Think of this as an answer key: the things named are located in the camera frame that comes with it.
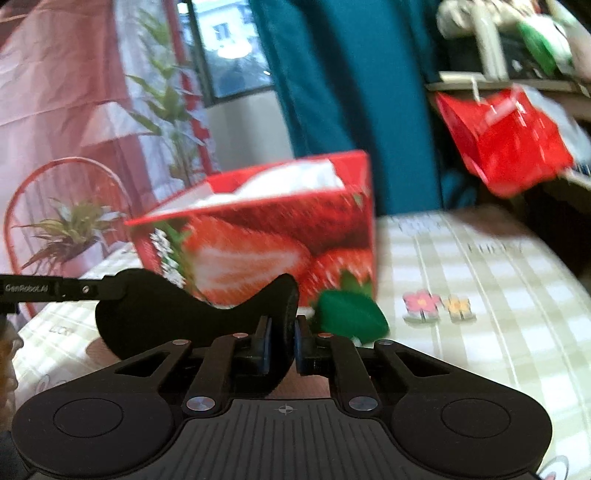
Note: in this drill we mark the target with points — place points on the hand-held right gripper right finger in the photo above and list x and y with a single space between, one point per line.
299 347

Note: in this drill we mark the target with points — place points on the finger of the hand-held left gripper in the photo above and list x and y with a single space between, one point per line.
87 288

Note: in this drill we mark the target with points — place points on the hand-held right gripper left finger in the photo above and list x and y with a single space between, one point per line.
265 342

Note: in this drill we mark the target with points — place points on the red strawberry print cardboard box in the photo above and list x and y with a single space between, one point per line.
258 249

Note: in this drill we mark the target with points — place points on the small spiky potted plant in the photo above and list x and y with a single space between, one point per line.
74 230

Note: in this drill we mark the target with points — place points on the green cloth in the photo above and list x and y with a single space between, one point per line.
351 316

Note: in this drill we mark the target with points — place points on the white cloth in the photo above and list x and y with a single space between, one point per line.
286 177

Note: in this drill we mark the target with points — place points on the checkered bed sheet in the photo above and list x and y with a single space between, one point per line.
461 286

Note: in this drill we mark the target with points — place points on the pink sheer curtain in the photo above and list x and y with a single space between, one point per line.
60 92

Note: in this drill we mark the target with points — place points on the tall green bamboo plant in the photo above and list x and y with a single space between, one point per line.
171 106

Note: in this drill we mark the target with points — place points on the teal curtain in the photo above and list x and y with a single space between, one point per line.
351 78

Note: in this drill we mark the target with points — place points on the window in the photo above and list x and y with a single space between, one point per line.
231 50

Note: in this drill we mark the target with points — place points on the red plastic bag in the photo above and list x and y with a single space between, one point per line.
503 138

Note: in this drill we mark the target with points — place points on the white hook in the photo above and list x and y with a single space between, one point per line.
474 90

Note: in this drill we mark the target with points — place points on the green plastic bag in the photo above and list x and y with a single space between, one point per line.
547 41

